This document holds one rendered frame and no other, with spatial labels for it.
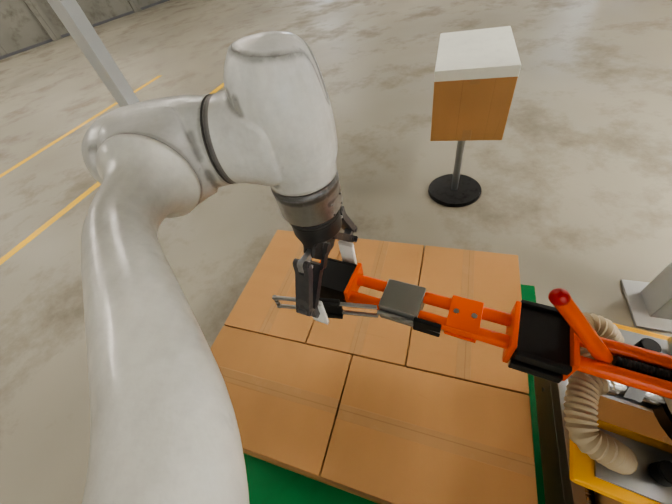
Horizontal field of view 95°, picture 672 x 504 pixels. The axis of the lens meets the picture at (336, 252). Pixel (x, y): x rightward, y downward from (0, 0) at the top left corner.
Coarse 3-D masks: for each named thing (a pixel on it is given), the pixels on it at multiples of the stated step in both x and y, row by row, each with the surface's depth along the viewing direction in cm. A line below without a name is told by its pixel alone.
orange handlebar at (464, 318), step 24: (384, 288) 58; (456, 312) 51; (480, 312) 50; (504, 312) 50; (456, 336) 51; (480, 336) 49; (504, 336) 48; (648, 360) 43; (624, 384) 42; (648, 384) 41
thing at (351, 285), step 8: (328, 264) 61; (336, 264) 61; (344, 264) 61; (352, 264) 60; (360, 264) 60; (328, 272) 60; (336, 272) 60; (344, 272) 59; (352, 272) 59; (360, 272) 61; (328, 280) 59; (336, 280) 58; (344, 280) 58; (352, 280) 58; (328, 288) 58; (336, 288) 57; (344, 288) 57; (352, 288) 58; (320, 296) 62; (328, 296) 60; (336, 296) 59; (344, 296) 58
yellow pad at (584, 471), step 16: (608, 432) 47; (624, 432) 47; (576, 448) 47; (640, 448) 45; (656, 448) 45; (576, 464) 46; (592, 464) 45; (640, 464) 44; (656, 464) 42; (576, 480) 45; (592, 480) 44; (608, 480) 44; (624, 480) 43; (640, 480) 43; (656, 480) 42; (608, 496) 44; (624, 496) 43; (640, 496) 42; (656, 496) 42
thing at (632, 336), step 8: (624, 328) 57; (632, 328) 57; (624, 336) 56; (632, 336) 55; (640, 336) 55; (648, 336) 55; (656, 336) 55; (664, 336) 55; (632, 344) 55; (640, 344) 52; (648, 344) 52; (656, 344) 52; (664, 344) 54; (664, 352) 53
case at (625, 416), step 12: (600, 396) 86; (600, 408) 85; (612, 408) 80; (624, 408) 75; (636, 408) 71; (600, 420) 85; (612, 420) 79; (624, 420) 75; (636, 420) 70; (648, 420) 67; (636, 432) 70; (648, 432) 66; (660, 432) 63
